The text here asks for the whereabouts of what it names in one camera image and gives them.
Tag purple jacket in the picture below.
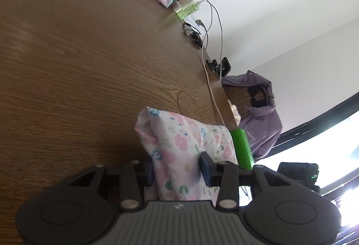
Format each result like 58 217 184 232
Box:
221 70 284 163

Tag white power strip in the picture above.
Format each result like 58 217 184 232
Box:
184 10 206 28

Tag green plastic tube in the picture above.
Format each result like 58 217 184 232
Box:
230 127 254 170

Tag black cable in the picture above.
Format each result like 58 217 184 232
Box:
184 19 206 48

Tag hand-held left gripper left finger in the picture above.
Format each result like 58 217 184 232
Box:
68 160 155 211

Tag pink floral dress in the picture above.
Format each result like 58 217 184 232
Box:
135 106 239 206

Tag clear green box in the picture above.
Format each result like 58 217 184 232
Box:
172 0 204 21

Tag black window frame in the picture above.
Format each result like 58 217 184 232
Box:
254 92 359 198

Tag pale pink towel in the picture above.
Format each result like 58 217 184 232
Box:
228 101 242 126

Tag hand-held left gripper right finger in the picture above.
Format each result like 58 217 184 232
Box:
199 151 291 211

